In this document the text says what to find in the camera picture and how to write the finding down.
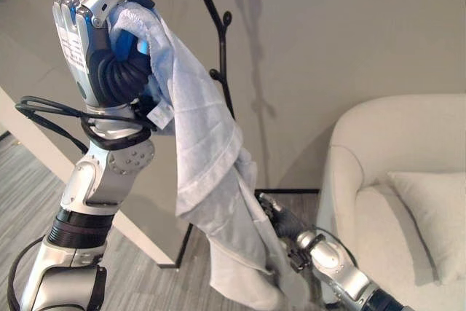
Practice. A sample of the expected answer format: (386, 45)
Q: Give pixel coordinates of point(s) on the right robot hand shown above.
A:
(279, 216)

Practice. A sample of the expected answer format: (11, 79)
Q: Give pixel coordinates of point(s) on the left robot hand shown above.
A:
(109, 74)

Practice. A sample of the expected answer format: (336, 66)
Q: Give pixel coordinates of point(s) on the light blue towel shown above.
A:
(204, 125)

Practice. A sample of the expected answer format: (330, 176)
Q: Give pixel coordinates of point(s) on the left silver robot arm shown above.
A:
(87, 194)

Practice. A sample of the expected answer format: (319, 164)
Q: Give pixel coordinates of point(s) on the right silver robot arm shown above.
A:
(342, 271)

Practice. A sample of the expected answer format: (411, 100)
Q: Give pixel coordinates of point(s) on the black branch-shaped clothes rack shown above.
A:
(215, 34)

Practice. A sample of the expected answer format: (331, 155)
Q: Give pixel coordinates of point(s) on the cream white sofa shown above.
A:
(397, 194)

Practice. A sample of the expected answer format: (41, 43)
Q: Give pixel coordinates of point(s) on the cream white cushion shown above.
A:
(429, 220)

